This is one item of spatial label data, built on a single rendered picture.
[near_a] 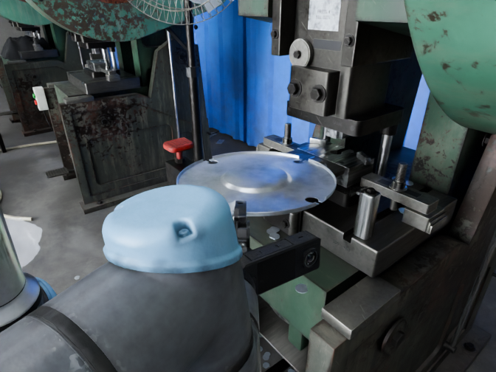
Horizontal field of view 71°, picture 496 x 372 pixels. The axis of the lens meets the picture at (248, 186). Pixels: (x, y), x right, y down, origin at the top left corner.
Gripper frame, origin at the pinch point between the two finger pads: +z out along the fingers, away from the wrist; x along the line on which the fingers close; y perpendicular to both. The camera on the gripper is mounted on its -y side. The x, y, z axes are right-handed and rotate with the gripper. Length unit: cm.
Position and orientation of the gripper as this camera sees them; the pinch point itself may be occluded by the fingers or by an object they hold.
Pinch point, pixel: (243, 209)
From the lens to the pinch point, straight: 53.8
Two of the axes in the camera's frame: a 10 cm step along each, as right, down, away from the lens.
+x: 0.0, 9.2, 3.9
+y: -10.0, 0.0, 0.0
